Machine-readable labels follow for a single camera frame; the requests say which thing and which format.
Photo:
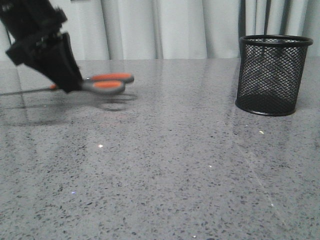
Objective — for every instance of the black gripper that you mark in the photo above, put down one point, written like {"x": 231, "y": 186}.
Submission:
{"x": 28, "y": 21}

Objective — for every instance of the grey orange handled scissors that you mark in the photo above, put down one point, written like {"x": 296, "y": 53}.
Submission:
{"x": 107, "y": 84}

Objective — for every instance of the black mesh metal bucket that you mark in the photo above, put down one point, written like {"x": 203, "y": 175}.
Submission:
{"x": 270, "y": 73}

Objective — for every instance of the grey pleated curtain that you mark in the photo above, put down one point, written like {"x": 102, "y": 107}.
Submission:
{"x": 182, "y": 29}

